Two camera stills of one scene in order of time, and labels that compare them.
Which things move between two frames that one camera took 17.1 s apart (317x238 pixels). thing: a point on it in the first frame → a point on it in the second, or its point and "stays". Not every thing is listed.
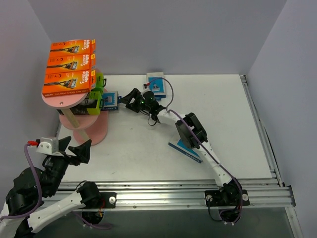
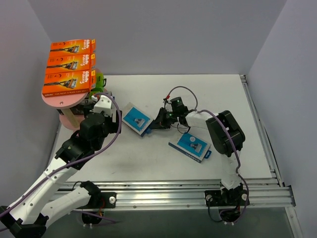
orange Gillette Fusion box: (69, 63) stays
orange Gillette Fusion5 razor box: (74, 46) stays
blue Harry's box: (157, 85) → (136, 118)
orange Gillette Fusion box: (57, 83) stays
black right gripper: (136, 103) → (161, 119)
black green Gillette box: (91, 106) → (99, 89)
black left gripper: (68, 157) → (82, 108)
